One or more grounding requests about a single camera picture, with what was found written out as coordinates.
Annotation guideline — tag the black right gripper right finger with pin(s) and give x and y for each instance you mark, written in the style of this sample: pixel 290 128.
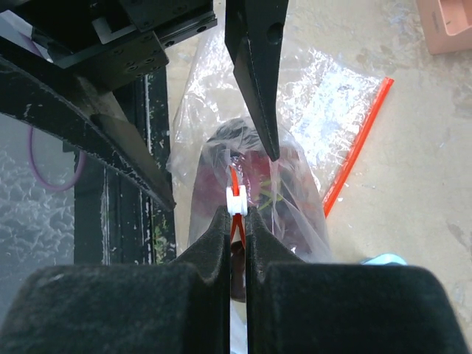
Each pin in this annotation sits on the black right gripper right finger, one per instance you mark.
pixel 332 295

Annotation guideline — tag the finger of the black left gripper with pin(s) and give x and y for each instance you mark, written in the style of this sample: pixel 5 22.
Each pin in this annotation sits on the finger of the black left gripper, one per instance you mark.
pixel 253 37

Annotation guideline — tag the clear zip top bag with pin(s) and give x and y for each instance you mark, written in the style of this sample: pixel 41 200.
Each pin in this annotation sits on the clear zip top bag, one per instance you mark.
pixel 328 108
pixel 237 207

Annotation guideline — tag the light blue plastic basket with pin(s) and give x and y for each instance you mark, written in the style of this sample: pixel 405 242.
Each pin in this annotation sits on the light blue plastic basket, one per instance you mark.
pixel 384 260

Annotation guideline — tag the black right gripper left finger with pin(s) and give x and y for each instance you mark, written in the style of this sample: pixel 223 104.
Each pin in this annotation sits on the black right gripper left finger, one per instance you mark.
pixel 147 295

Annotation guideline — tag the dark red grape bunch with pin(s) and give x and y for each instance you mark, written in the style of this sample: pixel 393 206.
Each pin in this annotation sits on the dark red grape bunch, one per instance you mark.
pixel 284 192

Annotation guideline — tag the orange plastic file organizer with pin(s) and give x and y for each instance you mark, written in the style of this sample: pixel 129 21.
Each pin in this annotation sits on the orange plastic file organizer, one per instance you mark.
pixel 446 25

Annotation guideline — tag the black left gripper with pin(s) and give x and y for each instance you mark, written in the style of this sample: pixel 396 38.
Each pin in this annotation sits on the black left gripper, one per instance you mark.
pixel 110 43

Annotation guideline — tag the black metal base frame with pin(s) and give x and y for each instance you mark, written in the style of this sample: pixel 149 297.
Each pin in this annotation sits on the black metal base frame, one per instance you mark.
pixel 114 222

